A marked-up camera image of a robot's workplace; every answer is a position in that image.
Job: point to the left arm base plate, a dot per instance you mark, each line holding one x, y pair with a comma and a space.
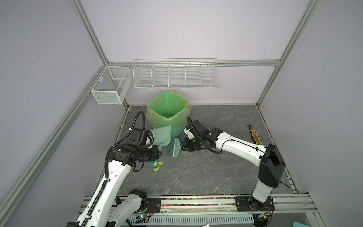
153, 205

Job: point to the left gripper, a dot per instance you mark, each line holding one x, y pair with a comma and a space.
155, 156

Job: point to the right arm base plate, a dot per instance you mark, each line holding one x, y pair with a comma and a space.
248, 203

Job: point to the green hand brush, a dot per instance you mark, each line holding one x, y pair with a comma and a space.
173, 148

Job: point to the long white wire basket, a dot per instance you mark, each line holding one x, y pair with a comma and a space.
181, 73

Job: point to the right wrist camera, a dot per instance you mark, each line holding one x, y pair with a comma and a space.
189, 133

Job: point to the green trash bin with bag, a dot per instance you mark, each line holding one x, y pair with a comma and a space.
169, 109

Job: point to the aluminium front rail frame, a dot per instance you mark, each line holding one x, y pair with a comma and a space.
219, 209

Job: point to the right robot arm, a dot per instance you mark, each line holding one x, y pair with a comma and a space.
267, 158

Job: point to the yellow black small tool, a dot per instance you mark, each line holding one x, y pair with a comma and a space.
254, 135

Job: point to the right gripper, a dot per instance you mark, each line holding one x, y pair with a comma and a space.
185, 145

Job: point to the green plastic dustpan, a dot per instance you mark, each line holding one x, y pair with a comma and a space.
162, 136

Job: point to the small white mesh basket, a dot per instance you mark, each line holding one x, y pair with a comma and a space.
112, 85

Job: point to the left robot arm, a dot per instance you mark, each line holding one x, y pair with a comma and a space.
99, 212

